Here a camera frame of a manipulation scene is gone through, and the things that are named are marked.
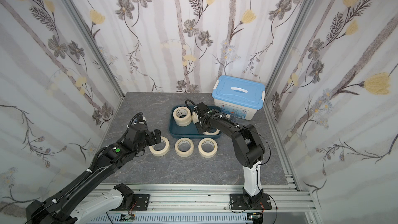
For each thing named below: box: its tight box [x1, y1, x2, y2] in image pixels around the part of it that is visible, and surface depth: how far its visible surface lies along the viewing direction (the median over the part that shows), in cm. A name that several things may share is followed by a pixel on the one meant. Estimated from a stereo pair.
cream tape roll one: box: [148, 136, 170, 157], surface depth 91 cm
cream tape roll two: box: [173, 106, 193, 127], surface depth 103 cm
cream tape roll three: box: [174, 137, 195, 158], surface depth 94 cm
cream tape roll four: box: [197, 137, 219, 159], surface depth 92 cm
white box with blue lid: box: [211, 75, 266, 121], surface depth 101 cm
